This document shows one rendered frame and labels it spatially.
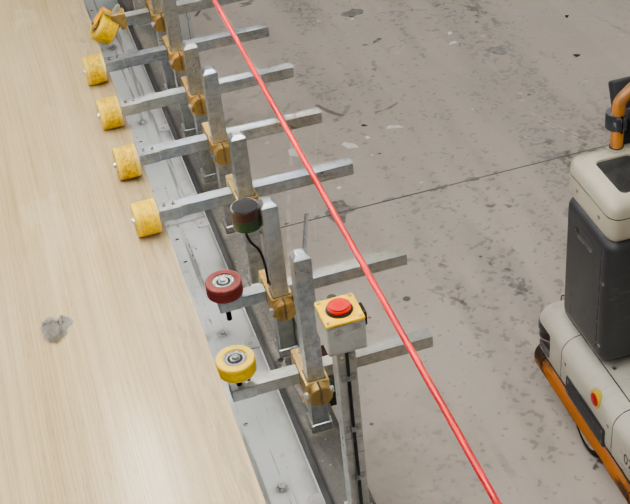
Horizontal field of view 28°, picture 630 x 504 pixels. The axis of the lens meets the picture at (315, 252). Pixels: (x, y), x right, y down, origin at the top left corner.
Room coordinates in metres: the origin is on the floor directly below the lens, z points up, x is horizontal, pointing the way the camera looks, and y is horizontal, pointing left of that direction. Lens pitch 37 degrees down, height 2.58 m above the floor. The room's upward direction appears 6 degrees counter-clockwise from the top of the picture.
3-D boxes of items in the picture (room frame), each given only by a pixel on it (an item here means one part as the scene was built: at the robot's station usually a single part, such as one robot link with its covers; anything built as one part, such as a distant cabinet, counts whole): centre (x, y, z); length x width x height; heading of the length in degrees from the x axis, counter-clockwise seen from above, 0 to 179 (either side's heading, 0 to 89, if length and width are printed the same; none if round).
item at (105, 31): (3.33, 0.54, 0.93); 0.09 x 0.08 x 0.09; 103
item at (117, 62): (3.13, 0.31, 0.95); 0.50 x 0.04 x 0.04; 103
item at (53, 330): (2.03, 0.56, 0.91); 0.09 x 0.07 x 0.02; 169
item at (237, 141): (2.35, 0.14, 0.89); 0.04 x 0.04 x 0.48; 13
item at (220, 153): (2.62, 0.21, 0.95); 0.14 x 0.06 x 0.05; 13
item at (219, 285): (2.12, 0.20, 0.85); 0.08 x 0.08 x 0.11
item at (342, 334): (1.61, -0.03, 1.18); 0.07 x 0.07 x 0.08; 13
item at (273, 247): (2.11, 0.09, 0.87); 0.04 x 0.04 x 0.48; 13
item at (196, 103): (2.86, 0.26, 0.95); 0.14 x 0.06 x 0.05; 13
